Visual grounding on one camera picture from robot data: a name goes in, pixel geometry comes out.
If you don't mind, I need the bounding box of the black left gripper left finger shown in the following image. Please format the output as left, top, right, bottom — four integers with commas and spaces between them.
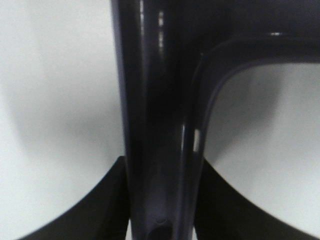
23, 156, 130, 240

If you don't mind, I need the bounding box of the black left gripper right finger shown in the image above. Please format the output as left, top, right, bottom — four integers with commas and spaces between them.
194, 161, 314, 240

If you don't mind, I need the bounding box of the grey plastic dustpan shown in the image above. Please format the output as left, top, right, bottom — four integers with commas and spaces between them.
111, 0, 320, 240

